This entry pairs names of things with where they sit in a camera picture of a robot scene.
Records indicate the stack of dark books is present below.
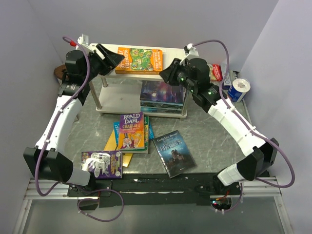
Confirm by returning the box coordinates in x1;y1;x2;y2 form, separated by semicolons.
139;80;184;114

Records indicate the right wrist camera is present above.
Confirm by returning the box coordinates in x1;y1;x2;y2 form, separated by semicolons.
180;43;199;65

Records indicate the red game box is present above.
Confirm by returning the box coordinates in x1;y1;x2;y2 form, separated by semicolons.
208;64;223;81

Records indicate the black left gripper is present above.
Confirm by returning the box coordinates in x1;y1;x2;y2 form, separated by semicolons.
82;43;124;82

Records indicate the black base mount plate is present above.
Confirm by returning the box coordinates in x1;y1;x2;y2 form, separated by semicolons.
64;173;243;208

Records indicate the blue white box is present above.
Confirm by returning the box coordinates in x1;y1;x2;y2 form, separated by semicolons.
222;70;234;90

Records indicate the dark Wuthering Heights book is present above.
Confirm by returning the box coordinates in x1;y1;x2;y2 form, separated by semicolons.
153;130;196;178

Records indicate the brown twine spool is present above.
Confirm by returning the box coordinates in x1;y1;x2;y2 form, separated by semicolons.
54;64;67;85

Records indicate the white two-tier shelf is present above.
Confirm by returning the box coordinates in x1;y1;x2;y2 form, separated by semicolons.
79;43;197;119

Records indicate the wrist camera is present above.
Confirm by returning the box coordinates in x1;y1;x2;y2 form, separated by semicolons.
77;34;93;53
180;43;199;65

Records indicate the orange Treehouse book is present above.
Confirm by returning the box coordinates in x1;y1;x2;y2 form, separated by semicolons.
115;47;163;75

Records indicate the yellow book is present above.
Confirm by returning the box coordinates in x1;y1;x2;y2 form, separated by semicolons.
104;130;133;168

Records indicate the green 104-Storey Treehouse book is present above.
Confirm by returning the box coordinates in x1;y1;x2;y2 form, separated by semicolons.
121;116;150;154

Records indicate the blue 26-Storey Treehouse book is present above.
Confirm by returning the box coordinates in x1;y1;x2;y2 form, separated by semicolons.
113;116;155;148

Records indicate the Charlie Chocolate Factory book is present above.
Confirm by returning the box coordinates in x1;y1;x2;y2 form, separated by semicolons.
117;112;145;150

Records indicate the purple comic book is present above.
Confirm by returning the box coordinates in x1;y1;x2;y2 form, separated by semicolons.
81;151;123;180

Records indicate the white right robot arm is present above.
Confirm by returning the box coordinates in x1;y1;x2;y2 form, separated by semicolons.
159;58;277;195

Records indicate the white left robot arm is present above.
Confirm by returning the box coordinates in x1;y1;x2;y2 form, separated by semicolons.
23;44;124;196

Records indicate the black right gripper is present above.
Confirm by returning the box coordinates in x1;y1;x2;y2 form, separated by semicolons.
158;58;196;94

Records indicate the aluminium rail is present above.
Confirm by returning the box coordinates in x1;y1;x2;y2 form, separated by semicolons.
12;179;295;234

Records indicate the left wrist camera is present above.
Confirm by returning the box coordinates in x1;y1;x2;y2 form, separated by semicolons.
77;34;93;53

